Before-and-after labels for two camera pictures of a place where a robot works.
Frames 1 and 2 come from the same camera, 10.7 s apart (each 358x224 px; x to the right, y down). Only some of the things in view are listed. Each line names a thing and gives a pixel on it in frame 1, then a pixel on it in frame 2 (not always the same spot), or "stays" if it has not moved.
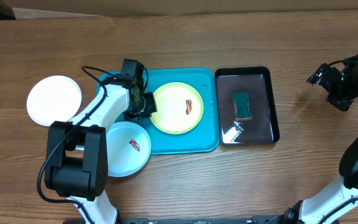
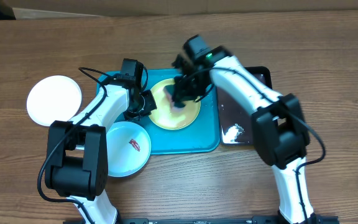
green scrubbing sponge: [240, 99] → [170, 89]
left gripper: [151, 107] stays
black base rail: [257, 219] stays
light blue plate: [128, 149] stays
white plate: [53, 98] stays
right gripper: [330, 76] → [187, 93]
